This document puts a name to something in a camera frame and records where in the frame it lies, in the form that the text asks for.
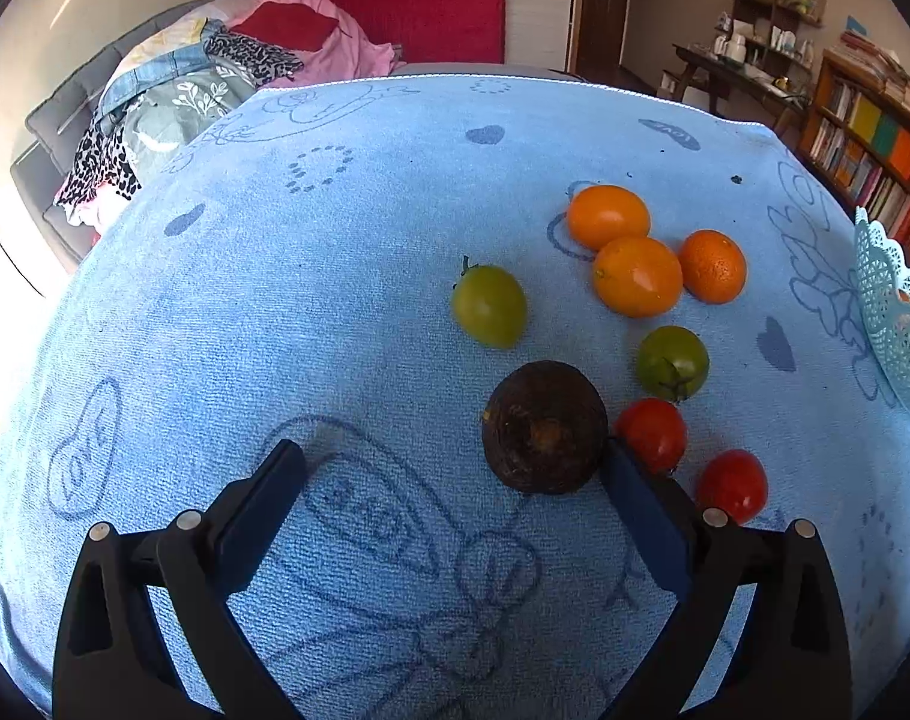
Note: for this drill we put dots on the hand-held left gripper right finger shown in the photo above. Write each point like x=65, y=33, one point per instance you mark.
x=646, y=517

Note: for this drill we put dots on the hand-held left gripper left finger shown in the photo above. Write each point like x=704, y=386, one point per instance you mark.
x=264, y=510

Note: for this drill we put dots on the red tomato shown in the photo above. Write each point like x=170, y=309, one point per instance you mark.
x=732, y=484
x=652, y=433

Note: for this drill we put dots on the dark brown avocado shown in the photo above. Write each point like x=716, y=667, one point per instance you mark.
x=545, y=437

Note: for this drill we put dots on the green tomato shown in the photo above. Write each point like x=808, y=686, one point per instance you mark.
x=672, y=362
x=490, y=306

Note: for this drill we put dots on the small mandarin orange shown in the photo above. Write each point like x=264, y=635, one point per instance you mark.
x=714, y=266

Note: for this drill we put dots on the light blue lattice basket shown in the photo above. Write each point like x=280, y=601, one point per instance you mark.
x=894, y=315

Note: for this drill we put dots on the printed blue towel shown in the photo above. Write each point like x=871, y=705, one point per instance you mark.
x=350, y=277

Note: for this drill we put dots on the leopard print cloth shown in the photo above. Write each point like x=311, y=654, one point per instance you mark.
x=98, y=165
x=252, y=56

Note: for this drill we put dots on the green floral quilt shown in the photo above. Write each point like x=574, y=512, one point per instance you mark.
x=174, y=109

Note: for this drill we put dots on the wooden bookshelf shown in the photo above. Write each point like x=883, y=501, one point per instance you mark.
x=868, y=150

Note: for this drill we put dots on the dark wooden desk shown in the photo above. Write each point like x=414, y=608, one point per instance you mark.
x=725, y=79

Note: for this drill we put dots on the blue denim jacket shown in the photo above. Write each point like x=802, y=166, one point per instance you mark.
x=140, y=75

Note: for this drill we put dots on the pink blanket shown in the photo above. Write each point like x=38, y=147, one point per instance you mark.
x=342, y=49

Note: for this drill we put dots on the grey bed mattress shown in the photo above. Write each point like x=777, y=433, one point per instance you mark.
x=462, y=69

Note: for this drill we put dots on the yellow floral pillow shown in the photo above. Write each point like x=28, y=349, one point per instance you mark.
x=174, y=34

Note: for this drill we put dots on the red cushion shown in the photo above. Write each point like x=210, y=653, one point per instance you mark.
x=282, y=22

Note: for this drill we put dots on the stack of books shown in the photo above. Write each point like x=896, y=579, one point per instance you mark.
x=886, y=67

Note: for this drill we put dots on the dark brown door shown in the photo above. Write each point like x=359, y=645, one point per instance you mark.
x=603, y=7

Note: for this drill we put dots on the wooden desktop shelf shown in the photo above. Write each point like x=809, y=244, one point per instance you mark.
x=770, y=19

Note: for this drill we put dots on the white wardrobe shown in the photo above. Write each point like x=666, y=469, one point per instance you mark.
x=537, y=15

